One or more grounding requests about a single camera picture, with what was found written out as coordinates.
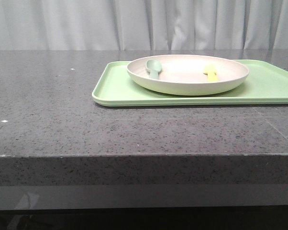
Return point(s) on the beige round plate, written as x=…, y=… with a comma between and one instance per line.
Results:
x=184, y=74

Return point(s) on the yellow plastic fork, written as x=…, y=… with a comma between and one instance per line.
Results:
x=210, y=71

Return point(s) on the sage green spoon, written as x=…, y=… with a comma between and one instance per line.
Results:
x=154, y=67

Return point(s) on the light green plastic tray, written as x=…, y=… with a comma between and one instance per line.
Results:
x=266, y=84

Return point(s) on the grey pleated curtain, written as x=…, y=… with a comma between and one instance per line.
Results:
x=143, y=24

